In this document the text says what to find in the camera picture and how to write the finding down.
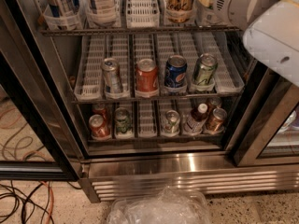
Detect top wire shelf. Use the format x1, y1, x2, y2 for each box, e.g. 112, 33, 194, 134
38, 25, 240, 36

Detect empty white tray top shelf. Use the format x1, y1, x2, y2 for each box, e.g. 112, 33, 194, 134
126, 0, 160, 28

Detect brown can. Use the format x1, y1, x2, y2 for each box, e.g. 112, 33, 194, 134
206, 97, 222, 112
206, 108, 227, 132

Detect gold tall can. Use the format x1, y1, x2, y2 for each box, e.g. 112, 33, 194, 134
165, 0, 194, 23

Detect brown can bottom front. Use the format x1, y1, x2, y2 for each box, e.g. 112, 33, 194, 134
206, 108, 227, 132

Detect middle wire shelf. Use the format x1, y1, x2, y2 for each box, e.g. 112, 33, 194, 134
71, 92, 242, 105

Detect brown bottle white cap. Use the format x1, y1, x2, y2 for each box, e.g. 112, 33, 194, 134
184, 103, 208, 133

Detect black floor cables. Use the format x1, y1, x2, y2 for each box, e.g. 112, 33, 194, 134
0, 180, 82, 224

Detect red can bottom rear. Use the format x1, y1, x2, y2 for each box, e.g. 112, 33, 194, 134
92, 103, 109, 120

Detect sliding glass door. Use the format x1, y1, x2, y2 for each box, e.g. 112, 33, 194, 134
0, 0, 83, 180
234, 77, 299, 166

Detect white green can bottom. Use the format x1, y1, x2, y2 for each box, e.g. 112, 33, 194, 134
162, 110, 180, 133

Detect green can bottom shelf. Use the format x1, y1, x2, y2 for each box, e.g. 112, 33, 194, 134
115, 107, 132, 133

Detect orange floor cable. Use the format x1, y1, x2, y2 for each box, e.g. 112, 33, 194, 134
40, 180, 56, 224

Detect stainless steel display fridge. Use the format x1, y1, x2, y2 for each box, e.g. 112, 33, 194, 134
0, 0, 299, 203

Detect wire shelf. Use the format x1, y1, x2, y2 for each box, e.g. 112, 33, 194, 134
38, 25, 240, 36
71, 92, 242, 105

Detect red soda can middle shelf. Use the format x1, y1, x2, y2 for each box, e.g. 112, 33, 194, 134
136, 59, 158, 92

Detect brown can bottom rear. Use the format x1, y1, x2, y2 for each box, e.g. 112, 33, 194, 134
206, 97, 222, 112

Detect silver can middle shelf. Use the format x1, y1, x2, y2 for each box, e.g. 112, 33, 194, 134
101, 58, 123, 93

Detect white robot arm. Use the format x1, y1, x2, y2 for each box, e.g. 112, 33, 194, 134
197, 0, 299, 86

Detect empty white tray bottom shelf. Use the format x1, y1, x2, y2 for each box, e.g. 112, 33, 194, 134
137, 101, 157, 138

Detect green can shelf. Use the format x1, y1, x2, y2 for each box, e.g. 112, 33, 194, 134
192, 53, 218, 86
115, 107, 132, 133

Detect left sliding glass door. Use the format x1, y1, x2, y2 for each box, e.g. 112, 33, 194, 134
0, 0, 83, 180

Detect red can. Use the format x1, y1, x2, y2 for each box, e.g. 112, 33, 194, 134
92, 103, 109, 120
89, 115, 110, 138

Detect empty white tray shelf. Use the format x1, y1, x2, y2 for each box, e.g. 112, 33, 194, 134
137, 101, 157, 138
126, 0, 160, 28

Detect blue pepsi can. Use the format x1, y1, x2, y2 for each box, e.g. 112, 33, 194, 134
164, 55, 187, 88

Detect clear plastic bag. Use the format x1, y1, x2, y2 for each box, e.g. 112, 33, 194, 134
106, 187, 212, 224

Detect red can bottom front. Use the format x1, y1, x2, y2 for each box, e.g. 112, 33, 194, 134
89, 115, 110, 138

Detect right sliding glass door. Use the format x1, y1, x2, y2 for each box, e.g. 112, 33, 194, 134
234, 77, 299, 166

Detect empty white tray middle left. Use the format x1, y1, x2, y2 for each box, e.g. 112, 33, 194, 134
74, 35, 106, 102

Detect green can middle shelf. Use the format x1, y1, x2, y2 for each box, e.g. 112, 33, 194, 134
192, 53, 218, 86

